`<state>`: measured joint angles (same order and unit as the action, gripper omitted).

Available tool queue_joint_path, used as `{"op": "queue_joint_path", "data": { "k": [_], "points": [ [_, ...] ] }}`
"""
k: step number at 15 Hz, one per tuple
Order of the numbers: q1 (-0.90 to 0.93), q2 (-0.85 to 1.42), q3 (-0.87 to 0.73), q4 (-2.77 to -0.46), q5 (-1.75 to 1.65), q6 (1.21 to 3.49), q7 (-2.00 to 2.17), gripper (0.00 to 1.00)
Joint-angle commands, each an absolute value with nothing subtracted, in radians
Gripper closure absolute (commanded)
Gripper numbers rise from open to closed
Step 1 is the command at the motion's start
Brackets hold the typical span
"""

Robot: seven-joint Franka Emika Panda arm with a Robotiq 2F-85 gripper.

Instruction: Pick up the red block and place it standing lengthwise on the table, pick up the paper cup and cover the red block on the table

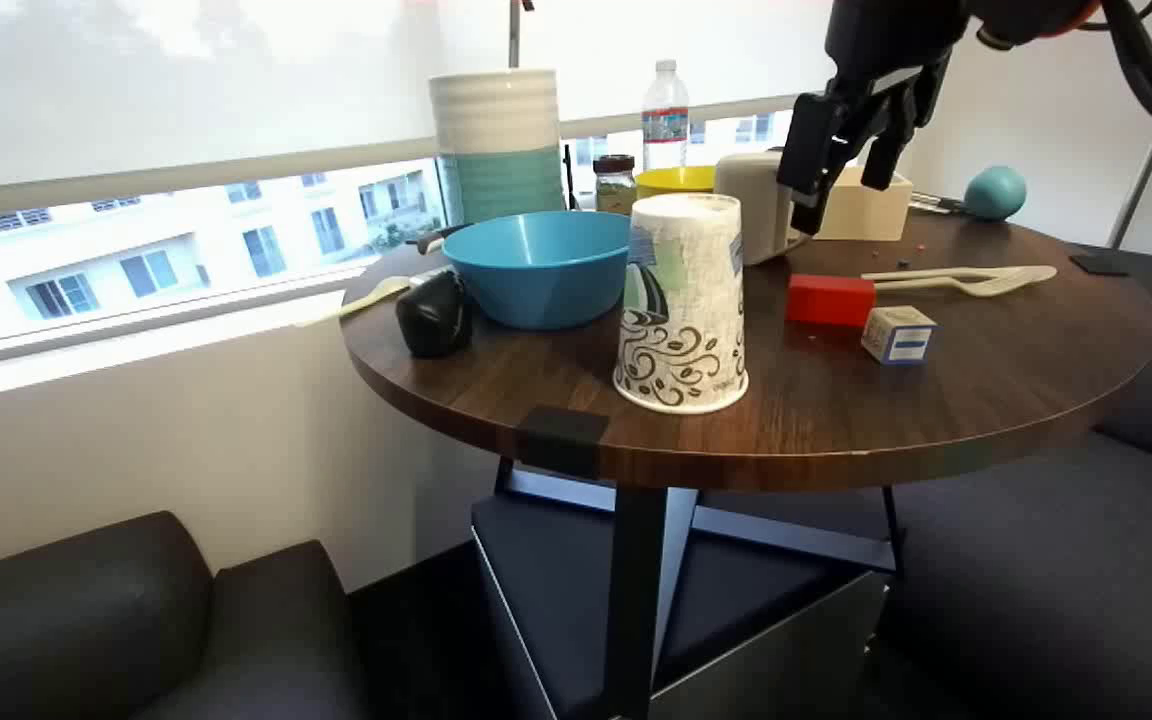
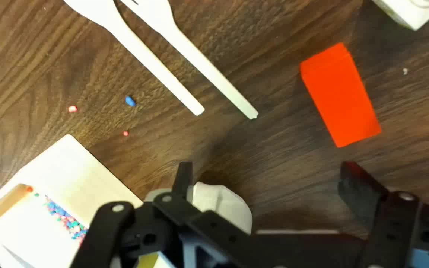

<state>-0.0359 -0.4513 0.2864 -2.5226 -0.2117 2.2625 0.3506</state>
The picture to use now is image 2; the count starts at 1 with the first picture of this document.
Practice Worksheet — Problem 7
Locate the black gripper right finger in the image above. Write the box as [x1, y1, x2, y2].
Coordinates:
[337, 161, 423, 268]

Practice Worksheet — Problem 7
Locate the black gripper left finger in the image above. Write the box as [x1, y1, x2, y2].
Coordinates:
[70, 161, 256, 268]

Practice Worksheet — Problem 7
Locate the red rectangular block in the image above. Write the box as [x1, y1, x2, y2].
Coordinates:
[299, 42, 383, 149]

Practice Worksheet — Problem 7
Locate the colourful sprinkles pile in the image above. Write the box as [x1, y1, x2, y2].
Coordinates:
[42, 194, 89, 243]

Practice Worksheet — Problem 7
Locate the light wooden box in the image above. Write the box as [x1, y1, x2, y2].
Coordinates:
[0, 133, 145, 268]

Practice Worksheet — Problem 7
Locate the pale wooden spoon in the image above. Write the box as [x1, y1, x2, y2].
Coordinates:
[64, 0, 206, 118]

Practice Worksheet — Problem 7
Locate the pale wooden fork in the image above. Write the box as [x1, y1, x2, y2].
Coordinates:
[119, 0, 259, 122]

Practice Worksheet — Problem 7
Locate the small white cardboard box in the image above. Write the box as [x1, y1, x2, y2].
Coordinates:
[371, 0, 429, 33]

